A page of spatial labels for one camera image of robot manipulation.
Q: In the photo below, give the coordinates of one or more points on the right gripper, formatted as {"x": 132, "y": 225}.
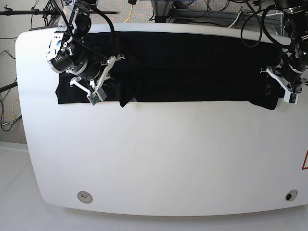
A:
{"x": 88, "y": 78}

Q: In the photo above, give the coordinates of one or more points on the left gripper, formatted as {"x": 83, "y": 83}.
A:
{"x": 288, "y": 73}

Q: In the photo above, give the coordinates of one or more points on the black T-shirt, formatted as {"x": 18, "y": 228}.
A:
{"x": 179, "y": 67}

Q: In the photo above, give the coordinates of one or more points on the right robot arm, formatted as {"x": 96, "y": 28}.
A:
{"x": 68, "y": 51}

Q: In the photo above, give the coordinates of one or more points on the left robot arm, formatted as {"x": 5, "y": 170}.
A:
{"x": 294, "y": 22}

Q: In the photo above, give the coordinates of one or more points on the red triangle sticker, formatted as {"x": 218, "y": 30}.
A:
{"x": 305, "y": 163}

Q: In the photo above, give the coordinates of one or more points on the black tripod pole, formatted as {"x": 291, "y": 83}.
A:
{"x": 45, "y": 11}

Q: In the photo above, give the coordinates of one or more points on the right table grommet hole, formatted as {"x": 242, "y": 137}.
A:
{"x": 291, "y": 195}

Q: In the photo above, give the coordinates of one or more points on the table grommet hole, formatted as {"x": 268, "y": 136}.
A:
{"x": 84, "y": 197}
{"x": 291, "y": 195}

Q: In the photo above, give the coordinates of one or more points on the black stand leg left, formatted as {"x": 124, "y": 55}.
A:
{"x": 8, "y": 87}

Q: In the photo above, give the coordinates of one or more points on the left table grommet hole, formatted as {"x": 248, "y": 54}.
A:
{"x": 84, "y": 197}

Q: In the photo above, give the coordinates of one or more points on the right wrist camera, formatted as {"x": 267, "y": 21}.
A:
{"x": 97, "y": 96}

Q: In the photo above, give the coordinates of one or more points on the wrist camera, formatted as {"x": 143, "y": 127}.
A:
{"x": 97, "y": 96}
{"x": 290, "y": 97}

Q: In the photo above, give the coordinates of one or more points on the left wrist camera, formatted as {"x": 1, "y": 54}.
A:
{"x": 290, "y": 97}

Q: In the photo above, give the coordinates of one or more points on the grey aluminium frame stand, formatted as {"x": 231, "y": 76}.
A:
{"x": 172, "y": 11}

